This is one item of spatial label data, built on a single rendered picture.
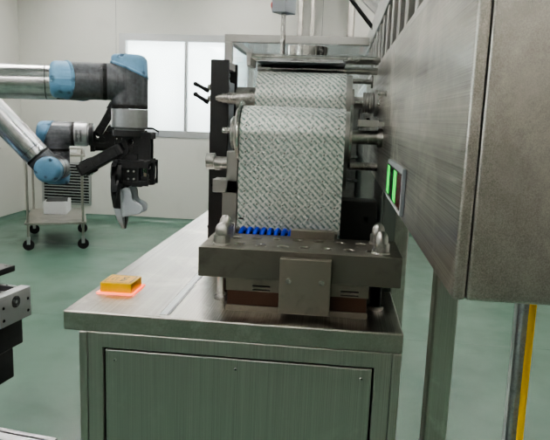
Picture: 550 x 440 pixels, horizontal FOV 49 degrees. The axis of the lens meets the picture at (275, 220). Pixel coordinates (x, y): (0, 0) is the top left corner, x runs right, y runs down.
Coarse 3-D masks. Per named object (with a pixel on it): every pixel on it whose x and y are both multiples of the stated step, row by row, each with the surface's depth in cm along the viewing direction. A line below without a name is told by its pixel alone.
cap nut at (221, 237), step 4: (220, 224) 120; (224, 224) 120; (216, 228) 120; (220, 228) 120; (224, 228) 120; (216, 232) 120; (220, 232) 120; (224, 232) 120; (228, 232) 121; (216, 236) 120; (220, 236) 120; (224, 236) 120; (228, 236) 121; (216, 240) 120; (220, 240) 120; (224, 240) 120; (228, 240) 121; (216, 244) 120; (220, 244) 120; (224, 244) 120; (228, 244) 120
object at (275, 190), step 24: (240, 168) 135; (264, 168) 134; (288, 168) 134; (312, 168) 133; (336, 168) 133; (240, 192) 136; (264, 192) 135; (288, 192) 135; (312, 192) 134; (336, 192) 134; (240, 216) 137; (264, 216) 136; (288, 216) 136; (312, 216) 135; (336, 216) 135
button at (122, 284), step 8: (104, 280) 130; (112, 280) 130; (120, 280) 131; (128, 280) 131; (136, 280) 132; (104, 288) 129; (112, 288) 129; (120, 288) 129; (128, 288) 128; (136, 288) 132
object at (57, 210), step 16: (80, 160) 552; (32, 176) 616; (80, 176) 631; (32, 192) 618; (32, 208) 621; (48, 208) 593; (64, 208) 595; (80, 208) 639; (32, 224) 546; (48, 224) 551; (80, 224) 638; (80, 240) 564
